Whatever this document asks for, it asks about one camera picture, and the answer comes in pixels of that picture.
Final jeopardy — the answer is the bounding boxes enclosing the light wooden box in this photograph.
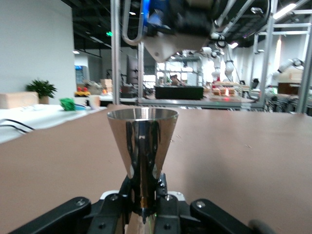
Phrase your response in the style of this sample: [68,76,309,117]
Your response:
[0,91,40,109]

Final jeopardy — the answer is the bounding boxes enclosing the black box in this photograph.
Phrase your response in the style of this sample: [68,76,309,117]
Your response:
[155,85,204,100]

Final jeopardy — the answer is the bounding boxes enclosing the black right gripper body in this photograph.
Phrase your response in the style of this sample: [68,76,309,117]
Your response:
[170,0,213,34]

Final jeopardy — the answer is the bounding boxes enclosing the small plain paper cup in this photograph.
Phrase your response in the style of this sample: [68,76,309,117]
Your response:
[88,95,101,109]

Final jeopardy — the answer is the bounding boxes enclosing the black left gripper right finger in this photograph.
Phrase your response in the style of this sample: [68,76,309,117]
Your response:
[155,173,252,234]

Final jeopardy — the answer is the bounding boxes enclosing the green cloth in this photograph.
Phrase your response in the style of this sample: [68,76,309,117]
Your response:
[59,97,77,112]

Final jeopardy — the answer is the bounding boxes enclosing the aluminium cell frame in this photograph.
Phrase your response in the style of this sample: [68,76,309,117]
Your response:
[111,0,312,114]

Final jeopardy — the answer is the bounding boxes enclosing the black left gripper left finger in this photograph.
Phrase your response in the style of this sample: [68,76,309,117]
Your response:
[8,175,135,234]

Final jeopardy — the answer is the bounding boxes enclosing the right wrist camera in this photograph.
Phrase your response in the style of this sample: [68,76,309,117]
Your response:
[121,0,211,63]

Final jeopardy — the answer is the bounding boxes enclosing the steel jigger measuring cup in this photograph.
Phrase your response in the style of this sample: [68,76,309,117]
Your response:
[106,108,179,224]

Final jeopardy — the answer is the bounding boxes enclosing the green potted plant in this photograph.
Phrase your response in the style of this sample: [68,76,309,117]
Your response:
[25,78,58,105]

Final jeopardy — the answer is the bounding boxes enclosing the stacked burger props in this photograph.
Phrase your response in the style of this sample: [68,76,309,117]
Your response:
[210,86,237,98]

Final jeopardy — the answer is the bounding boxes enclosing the black desk cable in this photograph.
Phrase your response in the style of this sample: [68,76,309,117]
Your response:
[0,118,36,134]

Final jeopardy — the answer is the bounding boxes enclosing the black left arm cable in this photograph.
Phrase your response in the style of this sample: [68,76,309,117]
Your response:
[247,218,277,234]

